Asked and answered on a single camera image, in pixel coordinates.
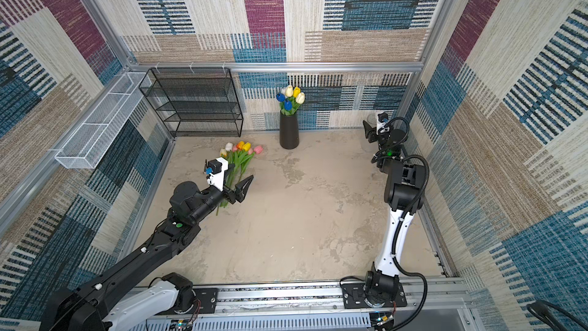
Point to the yellow tulip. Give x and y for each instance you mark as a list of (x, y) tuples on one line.
[(296, 92)]

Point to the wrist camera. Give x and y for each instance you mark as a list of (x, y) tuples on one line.
[(382, 125), (215, 172)]

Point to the aluminium mounting rail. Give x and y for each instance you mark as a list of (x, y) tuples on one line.
[(313, 305)]

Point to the black wire mesh shelf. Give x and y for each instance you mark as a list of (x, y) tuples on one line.
[(198, 101)]

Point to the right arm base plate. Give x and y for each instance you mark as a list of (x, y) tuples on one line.
[(356, 296)]

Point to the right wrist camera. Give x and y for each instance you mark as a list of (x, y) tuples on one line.
[(382, 125)]

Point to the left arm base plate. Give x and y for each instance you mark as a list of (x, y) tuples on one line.
[(200, 301)]

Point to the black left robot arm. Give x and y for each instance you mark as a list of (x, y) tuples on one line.
[(87, 307)]

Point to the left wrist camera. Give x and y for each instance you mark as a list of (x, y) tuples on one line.
[(215, 172)]

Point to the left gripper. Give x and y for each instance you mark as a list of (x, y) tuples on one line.
[(230, 191)]

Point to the black cylindrical vase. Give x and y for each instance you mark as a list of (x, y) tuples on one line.
[(289, 131)]

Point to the cream white tulip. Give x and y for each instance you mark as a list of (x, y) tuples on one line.
[(300, 99)]

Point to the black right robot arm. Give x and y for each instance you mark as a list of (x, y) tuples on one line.
[(407, 180)]

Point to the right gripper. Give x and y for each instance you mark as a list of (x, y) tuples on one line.
[(372, 131)]

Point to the tulip bunch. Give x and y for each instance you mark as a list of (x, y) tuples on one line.
[(239, 155)]

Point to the white wire mesh basket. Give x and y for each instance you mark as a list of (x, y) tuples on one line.
[(92, 139)]

